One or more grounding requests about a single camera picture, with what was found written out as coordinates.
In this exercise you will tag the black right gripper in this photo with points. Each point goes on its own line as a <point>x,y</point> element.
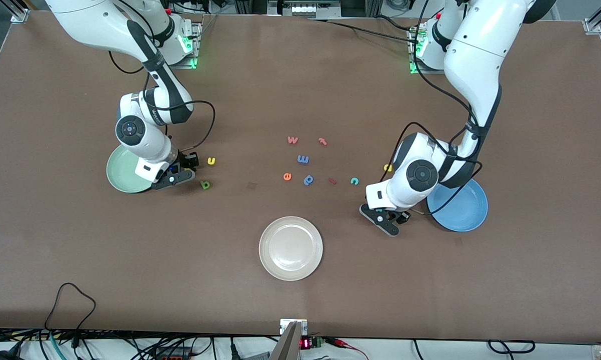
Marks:
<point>182,161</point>

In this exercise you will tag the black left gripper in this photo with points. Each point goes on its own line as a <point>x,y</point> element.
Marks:
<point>399,215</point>

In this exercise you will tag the green letter b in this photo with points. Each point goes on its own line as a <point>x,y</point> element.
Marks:
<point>205,185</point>

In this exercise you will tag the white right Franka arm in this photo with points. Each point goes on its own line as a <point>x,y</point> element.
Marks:
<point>100,25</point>

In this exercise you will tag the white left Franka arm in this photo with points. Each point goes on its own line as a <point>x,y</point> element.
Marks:
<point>480,50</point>

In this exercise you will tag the blue plate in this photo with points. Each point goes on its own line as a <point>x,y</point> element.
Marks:
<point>460,215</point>

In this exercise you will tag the green plate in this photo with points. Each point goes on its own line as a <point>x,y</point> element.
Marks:
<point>123,177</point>

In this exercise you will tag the blue letter g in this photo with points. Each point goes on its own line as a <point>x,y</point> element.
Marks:
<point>308,179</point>

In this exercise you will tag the blue letter m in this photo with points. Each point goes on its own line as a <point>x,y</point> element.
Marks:
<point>303,159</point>

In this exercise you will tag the white plate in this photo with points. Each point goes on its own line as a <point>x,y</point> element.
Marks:
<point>291,248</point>

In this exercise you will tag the red clip lead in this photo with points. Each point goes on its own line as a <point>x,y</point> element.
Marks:
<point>338,342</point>

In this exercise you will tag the green terminal block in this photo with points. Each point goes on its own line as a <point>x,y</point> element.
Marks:
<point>318,342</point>

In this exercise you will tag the red digit display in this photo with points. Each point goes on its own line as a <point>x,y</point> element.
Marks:
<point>305,343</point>

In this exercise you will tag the grey power strip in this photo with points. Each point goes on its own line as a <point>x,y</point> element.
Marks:
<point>305,9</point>

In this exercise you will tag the white stand bracket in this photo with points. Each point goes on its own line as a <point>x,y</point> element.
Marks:
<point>283,327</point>

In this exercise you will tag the grey camera stand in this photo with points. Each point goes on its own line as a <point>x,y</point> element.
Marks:
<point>288,347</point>

